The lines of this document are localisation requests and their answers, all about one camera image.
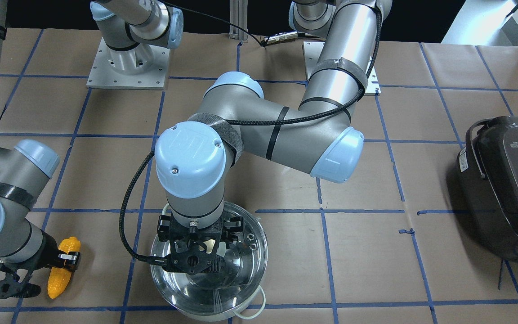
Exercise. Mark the yellow plastic corn cob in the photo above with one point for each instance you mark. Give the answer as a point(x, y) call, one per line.
point(59, 278)

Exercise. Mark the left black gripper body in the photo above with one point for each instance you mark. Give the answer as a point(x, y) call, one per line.
point(164, 227)

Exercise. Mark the dark grey rice cooker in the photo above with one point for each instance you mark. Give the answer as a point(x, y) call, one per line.
point(488, 175)

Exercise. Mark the aluminium frame post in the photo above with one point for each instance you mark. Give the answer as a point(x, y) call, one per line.
point(238, 17)

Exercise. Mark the glass pot lid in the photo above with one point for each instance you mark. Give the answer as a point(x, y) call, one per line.
point(209, 270)

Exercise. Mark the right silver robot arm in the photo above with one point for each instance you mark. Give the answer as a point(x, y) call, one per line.
point(24, 172)

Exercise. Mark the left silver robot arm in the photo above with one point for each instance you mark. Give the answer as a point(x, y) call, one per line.
point(193, 157)

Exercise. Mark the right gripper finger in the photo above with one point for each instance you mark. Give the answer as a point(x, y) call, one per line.
point(69, 261)

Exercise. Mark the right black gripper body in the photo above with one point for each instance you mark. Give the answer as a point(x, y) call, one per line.
point(44, 253)

